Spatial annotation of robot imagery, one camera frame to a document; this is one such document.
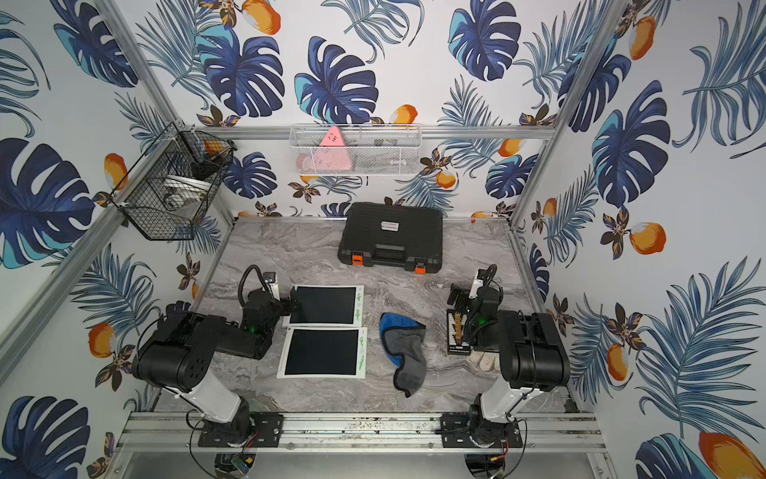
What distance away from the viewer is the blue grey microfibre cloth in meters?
0.83

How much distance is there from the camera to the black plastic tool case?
1.04m

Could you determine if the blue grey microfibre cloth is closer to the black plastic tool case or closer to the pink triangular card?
the black plastic tool case

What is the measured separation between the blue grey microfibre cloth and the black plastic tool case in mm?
194

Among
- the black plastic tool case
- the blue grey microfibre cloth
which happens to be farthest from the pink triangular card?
the blue grey microfibre cloth
